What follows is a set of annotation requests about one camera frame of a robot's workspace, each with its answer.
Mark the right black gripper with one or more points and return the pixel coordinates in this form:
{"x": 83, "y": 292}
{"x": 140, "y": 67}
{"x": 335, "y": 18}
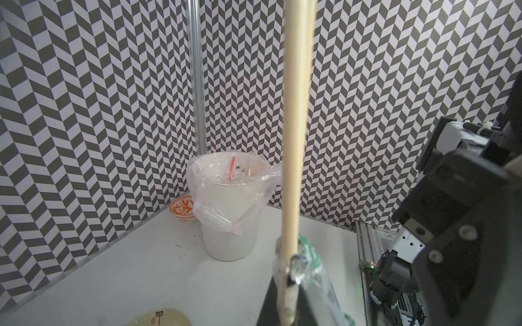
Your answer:
{"x": 466, "y": 210}

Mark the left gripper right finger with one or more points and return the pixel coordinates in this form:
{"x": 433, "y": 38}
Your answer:
{"x": 311, "y": 307}

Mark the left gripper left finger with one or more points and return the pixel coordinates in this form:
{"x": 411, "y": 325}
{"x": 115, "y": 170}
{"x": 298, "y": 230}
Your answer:
{"x": 269, "y": 314}

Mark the cream plate front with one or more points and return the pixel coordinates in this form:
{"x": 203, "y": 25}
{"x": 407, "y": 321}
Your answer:
{"x": 162, "y": 317}

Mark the clear plastic chopstick wrapper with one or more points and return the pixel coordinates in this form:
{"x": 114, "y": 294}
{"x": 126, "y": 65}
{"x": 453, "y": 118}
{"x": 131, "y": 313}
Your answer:
{"x": 306, "y": 268}

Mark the chopsticks panda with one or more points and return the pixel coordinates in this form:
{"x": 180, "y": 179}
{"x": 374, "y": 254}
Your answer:
{"x": 299, "y": 30}

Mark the orange patterned bowl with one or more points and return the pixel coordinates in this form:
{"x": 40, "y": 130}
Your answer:
{"x": 182, "y": 209}

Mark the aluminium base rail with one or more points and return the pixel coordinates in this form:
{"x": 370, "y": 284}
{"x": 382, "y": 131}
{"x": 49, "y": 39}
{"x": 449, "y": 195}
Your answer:
{"x": 391, "y": 293}

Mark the white trash bucket with bag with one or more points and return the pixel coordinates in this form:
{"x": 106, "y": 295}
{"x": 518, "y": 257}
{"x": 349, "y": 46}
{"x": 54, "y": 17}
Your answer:
{"x": 229, "y": 192}

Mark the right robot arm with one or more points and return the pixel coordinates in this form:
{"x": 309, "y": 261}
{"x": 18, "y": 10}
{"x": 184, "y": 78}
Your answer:
{"x": 456, "y": 259}

